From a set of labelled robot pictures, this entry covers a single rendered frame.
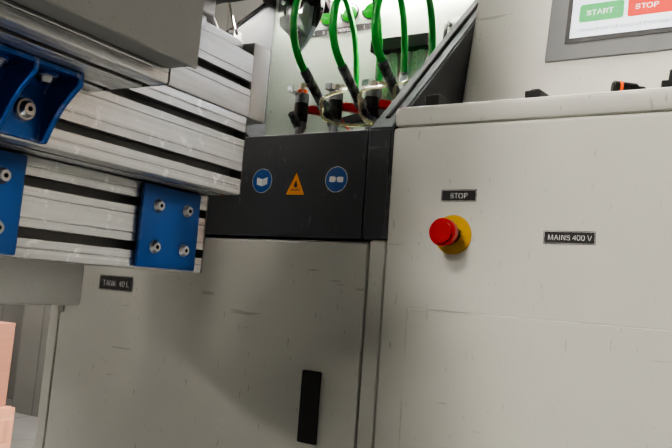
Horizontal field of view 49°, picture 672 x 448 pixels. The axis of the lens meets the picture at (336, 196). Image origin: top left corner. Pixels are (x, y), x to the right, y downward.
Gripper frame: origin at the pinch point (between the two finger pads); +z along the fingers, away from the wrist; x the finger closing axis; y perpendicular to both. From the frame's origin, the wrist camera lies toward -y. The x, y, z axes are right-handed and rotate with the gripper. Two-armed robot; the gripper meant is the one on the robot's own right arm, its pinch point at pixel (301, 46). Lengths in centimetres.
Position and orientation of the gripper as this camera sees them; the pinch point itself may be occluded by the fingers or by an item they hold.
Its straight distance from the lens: 148.9
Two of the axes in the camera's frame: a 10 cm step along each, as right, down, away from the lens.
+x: 8.5, 0.0, -5.3
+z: -0.7, 9.9, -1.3
